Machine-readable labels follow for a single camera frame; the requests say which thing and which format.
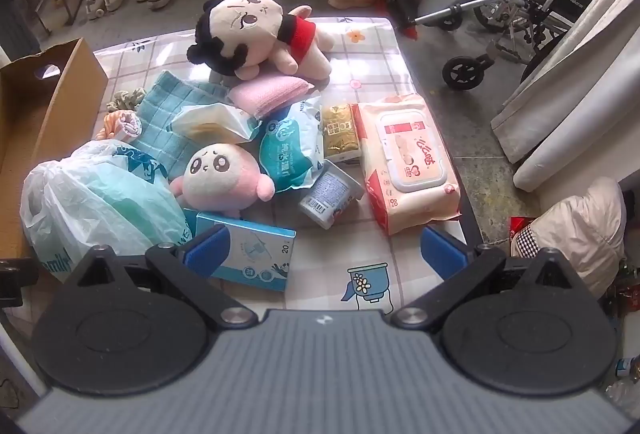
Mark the blue and white carton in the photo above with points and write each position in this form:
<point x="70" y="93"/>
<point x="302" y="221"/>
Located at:
<point x="255" y="244"/>

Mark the pink wet wipes pack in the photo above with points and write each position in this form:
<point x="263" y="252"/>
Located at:
<point x="410" y="154"/>

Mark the clear plastic bottle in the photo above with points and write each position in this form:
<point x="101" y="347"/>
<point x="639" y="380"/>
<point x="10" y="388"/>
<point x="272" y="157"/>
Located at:
<point x="625" y="394"/>

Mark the gold snack packet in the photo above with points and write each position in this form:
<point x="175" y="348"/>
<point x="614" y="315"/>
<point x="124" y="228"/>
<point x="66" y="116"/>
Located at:
<point x="340" y="129"/>

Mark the pink scrub sponge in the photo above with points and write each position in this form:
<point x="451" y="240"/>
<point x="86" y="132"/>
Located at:
<point x="270" y="94"/>

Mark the cardboard box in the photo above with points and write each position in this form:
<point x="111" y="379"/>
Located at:
<point x="75" y="84"/>

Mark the white plastic bag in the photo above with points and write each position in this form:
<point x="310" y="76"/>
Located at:
<point x="100" y="204"/>

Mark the teal checked towel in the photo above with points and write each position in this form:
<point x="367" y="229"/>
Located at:
<point x="160" y="119"/>

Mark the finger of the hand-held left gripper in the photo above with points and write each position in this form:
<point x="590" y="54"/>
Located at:
<point x="17" y="270"/>

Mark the beige jacket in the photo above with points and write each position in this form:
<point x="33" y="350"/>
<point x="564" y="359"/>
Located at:
<point x="580" y="229"/>

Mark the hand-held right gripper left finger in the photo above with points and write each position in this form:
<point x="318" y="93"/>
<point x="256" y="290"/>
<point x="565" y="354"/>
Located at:
<point x="207" y="248"/>

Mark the white curtain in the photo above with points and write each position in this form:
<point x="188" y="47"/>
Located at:
<point x="575" y="89"/>

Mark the small plastic cup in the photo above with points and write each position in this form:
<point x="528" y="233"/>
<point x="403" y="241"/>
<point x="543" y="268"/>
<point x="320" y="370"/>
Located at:
<point x="327" y="194"/>

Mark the black storage bin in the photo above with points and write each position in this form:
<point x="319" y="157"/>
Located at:
<point x="15" y="29"/>

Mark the pink round plush toy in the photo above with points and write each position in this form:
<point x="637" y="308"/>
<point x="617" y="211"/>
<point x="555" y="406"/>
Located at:
<point x="220" y="174"/>

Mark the orange striped cloth toy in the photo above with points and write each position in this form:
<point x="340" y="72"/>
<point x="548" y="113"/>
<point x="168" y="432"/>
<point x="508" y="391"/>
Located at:
<point x="117" y="121"/>

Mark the white cotton swab packet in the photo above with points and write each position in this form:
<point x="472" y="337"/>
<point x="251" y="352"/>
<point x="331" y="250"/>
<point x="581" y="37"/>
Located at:
<point x="210" y="121"/>

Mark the teal wipes packet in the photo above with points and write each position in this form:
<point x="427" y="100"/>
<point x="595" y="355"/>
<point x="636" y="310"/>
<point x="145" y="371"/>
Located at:
<point x="290" y="144"/>

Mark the green scrunchie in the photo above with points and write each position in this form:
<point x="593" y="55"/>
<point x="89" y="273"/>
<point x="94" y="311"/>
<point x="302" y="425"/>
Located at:
<point x="125" y="100"/>

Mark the black-haired plush doll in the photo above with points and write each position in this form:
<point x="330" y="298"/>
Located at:
<point x="240" y="19"/>

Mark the houndstooth cloth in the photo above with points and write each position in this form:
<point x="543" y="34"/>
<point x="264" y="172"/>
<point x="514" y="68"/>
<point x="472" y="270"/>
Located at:
<point x="526" y="241"/>

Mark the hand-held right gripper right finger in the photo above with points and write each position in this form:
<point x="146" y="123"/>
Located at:
<point x="442" y="253"/>

